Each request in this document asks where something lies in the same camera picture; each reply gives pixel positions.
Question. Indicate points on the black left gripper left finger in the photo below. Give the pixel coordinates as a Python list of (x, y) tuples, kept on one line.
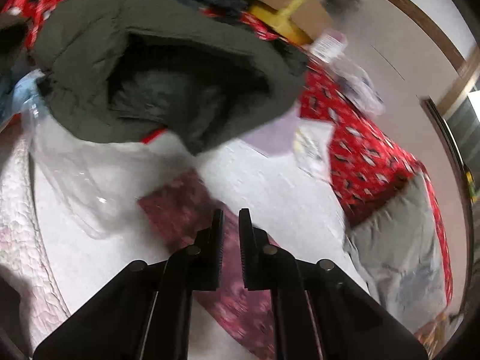
[(196, 267)]

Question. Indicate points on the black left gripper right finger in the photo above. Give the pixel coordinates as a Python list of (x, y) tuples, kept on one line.
[(269, 267)]

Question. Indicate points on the white paper sheet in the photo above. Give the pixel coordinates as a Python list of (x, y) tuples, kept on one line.
[(311, 148)]

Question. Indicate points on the clear plastic bag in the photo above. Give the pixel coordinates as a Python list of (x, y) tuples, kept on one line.
[(96, 183)]

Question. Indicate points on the lilac paper sheet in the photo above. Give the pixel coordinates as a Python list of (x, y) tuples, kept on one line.
[(276, 137)]

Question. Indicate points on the grey floral pillow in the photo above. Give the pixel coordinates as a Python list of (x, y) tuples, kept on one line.
[(397, 253)]

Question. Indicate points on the red patterned blanket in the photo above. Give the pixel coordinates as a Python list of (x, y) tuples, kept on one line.
[(367, 170)]

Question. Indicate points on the clear plastic water bottle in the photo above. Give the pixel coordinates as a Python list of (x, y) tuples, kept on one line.
[(356, 85)]

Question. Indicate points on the dark green hooded jacket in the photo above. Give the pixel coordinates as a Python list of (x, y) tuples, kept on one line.
[(117, 70)]

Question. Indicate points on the cardboard box with yellow tape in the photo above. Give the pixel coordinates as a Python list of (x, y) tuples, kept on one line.
[(299, 21)]

